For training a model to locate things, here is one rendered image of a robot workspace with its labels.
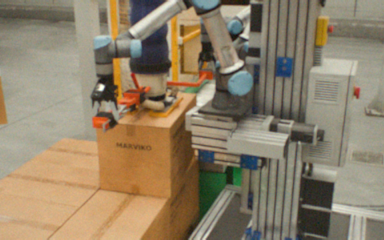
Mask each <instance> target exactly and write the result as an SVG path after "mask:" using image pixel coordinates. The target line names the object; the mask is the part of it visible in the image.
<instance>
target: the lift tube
mask: <svg viewBox="0 0 384 240"><path fill-rule="evenodd" d="M128 1H129V8H128V12H127V18H128V21H129V24H130V26H129V28H132V26H134V25H135V24H137V23H138V22H140V20H142V19H143V18H145V17H146V16H148V14H150V13H152V12H153V11H154V10H156V9H157V8H158V7H160V6H161V5H162V4H164V3H165V2H166V1H167V0H128ZM168 32H169V26H168V24H167V23H166V24H164V26H162V27H161V28H159V29H158V30H156V32H154V33H153V34H151V35H150V36H148V38H146V39H145V40H143V41H142V42H141V56H140V57H134V58H132V57H130V62H132V63H138V64H157V63H164V62H166V61H168V59H169V44H168V41H167V35H168ZM168 71H170V69H167V70H164V71H156V72H140V71H134V70H131V69H130V72H132V73H135V74H140V75H157V74H162V73H166V72H168Z"/></svg>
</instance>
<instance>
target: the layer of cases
mask: <svg viewBox="0 0 384 240"><path fill-rule="evenodd" d="M198 208H199V161H198V160H195V156H194V158H193V159H192V161H191V163H190V164H189V166H188V168H187V170H186V172H185V174H184V175H183V177H182V179H181V180H180V182H179V184H178V186H177V188H176V190H175V192H174V194H173V196H172V198H171V199H169V198H163V197H153V196H147V195H136V194H130V193H120V192H115V191H104V190H101V183H100V174H99V158H98V148H97V142H96V141H85V140H79V139H69V138H63V139H62V140H60V141H58V142H57V143H56V144H54V145H52V146H51V147H50V148H48V149H46V150H45V151H44V152H42V153H40V154H39V155H37V156H36V157H34V158H33V159H32V160H30V161H29V162H27V163H26V164H24V165H23V166H21V167H20V168H18V169H16V170H15V171H14V172H12V173H10V174H8V175H7V176H6V177H4V178H2V179H1V180H0V240H181V239H182V237H183V236H184V234H185V232H186V230H187V228H188V226H189V224H190V222H191V221H192V219H193V217H194V215H195V214H196V212H197V210H198Z"/></svg>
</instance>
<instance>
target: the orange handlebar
mask: <svg viewBox="0 0 384 240"><path fill-rule="evenodd" d="M206 78H207V74H204V75H203V76H202V77H201V78H200V79H199V80H198V82H196V83H190V82H180V81H167V85H173V86H184V87H199V86H200V85H201V84H202V83H203V82H204V80H206ZM144 90H145V92H146V93H147V92H148V91H150V90H151V87H150V86H148V87H147V88H146V89H144ZM135 102H137V98H133V99H129V98H128V97H126V98H124V99H121V100H120V101H118V105H126V106H127V109H129V106H130V105H132V104H134V103H135ZM126 103H127V104H126ZM105 123H106V121H104V122H102V121H96V122H95V124H96V126H103V124H105Z"/></svg>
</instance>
